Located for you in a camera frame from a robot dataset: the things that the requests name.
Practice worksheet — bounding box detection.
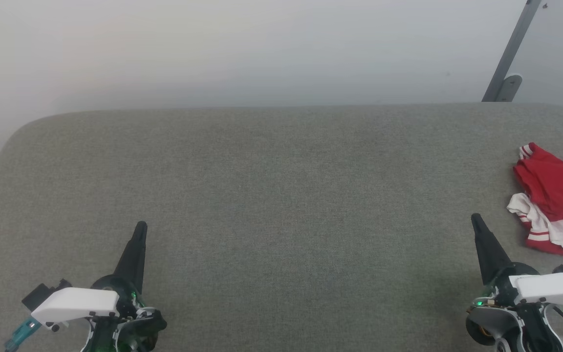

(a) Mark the grey metal slanted bar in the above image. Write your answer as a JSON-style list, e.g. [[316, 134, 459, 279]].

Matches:
[[481, 0, 541, 103]]

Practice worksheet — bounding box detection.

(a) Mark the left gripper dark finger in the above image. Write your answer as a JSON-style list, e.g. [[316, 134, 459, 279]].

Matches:
[[113, 221, 149, 294]]

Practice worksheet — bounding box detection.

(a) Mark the red basketball jersey white trim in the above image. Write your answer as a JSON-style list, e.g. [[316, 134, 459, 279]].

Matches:
[[507, 142, 563, 258]]

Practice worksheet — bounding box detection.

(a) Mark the grey metal bracket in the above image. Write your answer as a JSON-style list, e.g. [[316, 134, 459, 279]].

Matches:
[[496, 74, 523, 103]]

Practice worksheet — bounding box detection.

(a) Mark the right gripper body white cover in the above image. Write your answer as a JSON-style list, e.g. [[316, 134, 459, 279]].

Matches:
[[482, 263, 563, 352]]

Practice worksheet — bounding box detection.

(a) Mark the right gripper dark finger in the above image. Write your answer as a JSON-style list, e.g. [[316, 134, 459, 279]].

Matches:
[[471, 213, 513, 286]]

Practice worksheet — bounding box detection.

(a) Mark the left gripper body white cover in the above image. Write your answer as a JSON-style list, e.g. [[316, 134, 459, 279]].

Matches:
[[31, 275, 168, 343]]

